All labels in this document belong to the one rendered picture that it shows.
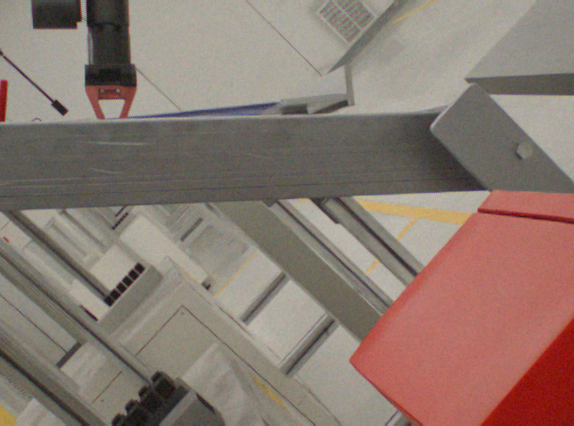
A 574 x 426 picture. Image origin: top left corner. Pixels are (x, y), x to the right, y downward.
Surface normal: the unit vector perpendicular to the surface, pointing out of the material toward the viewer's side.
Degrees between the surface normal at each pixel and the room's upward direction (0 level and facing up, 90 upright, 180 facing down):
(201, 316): 90
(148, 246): 90
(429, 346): 0
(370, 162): 90
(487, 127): 90
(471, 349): 0
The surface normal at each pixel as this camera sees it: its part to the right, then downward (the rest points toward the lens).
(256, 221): 0.21, 0.02
